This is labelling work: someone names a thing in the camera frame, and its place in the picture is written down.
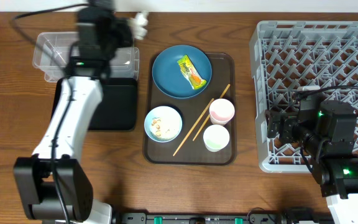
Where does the white tissue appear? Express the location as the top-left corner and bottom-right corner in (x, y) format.
(129, 11), (149, 40)

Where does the pink plastic cup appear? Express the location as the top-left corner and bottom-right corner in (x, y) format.
(210, 98), (235, 126)

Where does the light green plastic cup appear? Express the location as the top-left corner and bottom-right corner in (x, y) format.
(203, 124), (230, 152)

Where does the yellow green snack wrapper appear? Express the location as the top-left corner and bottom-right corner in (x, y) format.
(177, 55), (206, 90)

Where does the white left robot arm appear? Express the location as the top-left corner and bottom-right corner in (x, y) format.
(13, 1), (133, 223)

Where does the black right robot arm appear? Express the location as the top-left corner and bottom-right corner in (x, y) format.
(265, 100), (358, 223)

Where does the grey dishwasher rack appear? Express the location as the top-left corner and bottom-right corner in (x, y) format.
(249, 21), (358, 173)

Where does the clear plastic bin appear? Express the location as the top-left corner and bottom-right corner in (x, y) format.
(32, 32), (139, 83)

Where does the short wooden chopstick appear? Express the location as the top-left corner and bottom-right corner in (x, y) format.
(192, 84), (231, 141)

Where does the dark blue plate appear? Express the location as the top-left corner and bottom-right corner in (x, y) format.
(152, 45), (212, 99)

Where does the black rectangular tray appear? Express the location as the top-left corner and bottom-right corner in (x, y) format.
(50, 77), (138, 131)

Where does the long wooden chopstick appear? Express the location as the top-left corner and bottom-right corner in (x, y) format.
(172, 98), (214, 157)

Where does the brown serving tray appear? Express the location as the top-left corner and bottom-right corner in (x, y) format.
(143, 53), (237, 166)

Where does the light blue food bowl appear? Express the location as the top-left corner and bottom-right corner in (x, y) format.
(144, 106), (183, 142)

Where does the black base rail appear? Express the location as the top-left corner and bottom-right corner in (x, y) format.
(113, 211), (332, 224)

